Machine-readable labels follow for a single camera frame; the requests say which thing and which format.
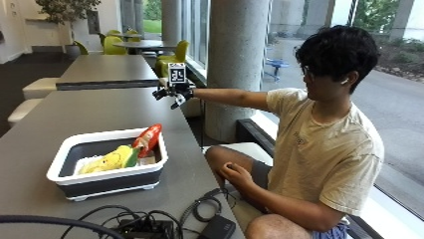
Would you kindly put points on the white and grey collapsible basin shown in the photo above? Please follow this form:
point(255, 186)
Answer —
point(110, 181)

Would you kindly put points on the concrete column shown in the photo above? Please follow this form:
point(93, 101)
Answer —
point(235, 59)
point(171, 20)

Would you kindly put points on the green chair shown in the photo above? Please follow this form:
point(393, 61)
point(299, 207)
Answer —
point(81, 48)
point(170, 61)
point(113, 46)
point(131, 33)

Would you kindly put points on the potted indoor tree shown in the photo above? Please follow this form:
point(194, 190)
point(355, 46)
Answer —
point(67, 13)

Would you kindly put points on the white marker cube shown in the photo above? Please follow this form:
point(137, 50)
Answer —
point(176, 73)

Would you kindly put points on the black electronics box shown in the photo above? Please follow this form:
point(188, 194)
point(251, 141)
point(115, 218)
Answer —
point(143, 229)

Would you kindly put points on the eyeglasses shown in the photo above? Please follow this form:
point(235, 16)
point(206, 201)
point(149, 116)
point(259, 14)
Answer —
point(305, 70)

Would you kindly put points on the red snack packet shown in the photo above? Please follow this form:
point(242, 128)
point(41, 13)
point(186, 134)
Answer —
point(149, 137)

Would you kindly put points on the white packet in basin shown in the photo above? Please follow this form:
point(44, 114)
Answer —
point(147, 160)

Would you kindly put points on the cream t-shirt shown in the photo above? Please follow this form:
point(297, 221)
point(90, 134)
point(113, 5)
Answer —
point(331, 146)

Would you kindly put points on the white earbud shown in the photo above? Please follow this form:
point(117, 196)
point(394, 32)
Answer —
point(344, 80)

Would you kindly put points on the grey shorts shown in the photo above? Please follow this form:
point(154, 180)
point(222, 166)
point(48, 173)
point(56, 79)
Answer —
point(260, 172)

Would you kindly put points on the round grey table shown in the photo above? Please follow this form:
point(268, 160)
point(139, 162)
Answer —
point(125, 35)
point(141, 44)

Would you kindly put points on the long grey table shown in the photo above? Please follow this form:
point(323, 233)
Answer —
point(105, 71)

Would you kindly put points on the blue outdoor seat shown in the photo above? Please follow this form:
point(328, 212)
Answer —
point(275, 64)

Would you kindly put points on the person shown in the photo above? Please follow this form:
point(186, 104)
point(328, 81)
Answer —
point(327, 139)

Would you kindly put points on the yellow corn soft toy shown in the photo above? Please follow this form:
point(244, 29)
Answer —
point(110, 161)

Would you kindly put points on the black power adapter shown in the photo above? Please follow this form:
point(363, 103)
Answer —
point(216, 228)

